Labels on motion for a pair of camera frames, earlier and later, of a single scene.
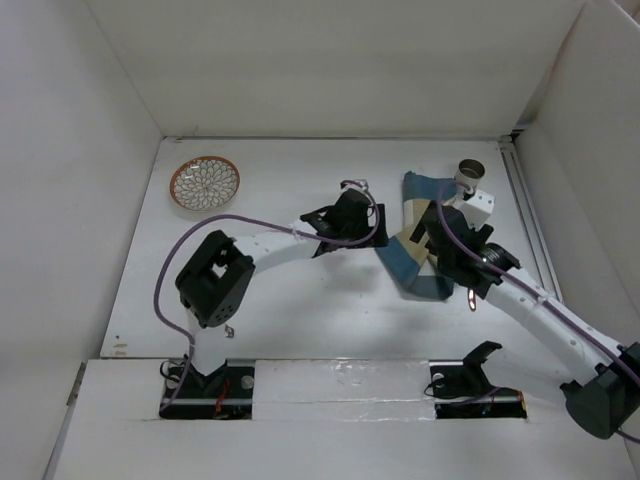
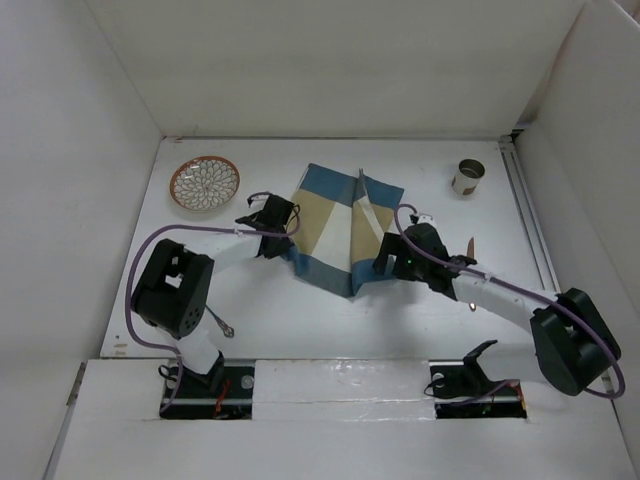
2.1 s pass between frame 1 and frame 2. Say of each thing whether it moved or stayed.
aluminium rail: stayed
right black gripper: moved
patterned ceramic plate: stayed
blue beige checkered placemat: moved
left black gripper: moved
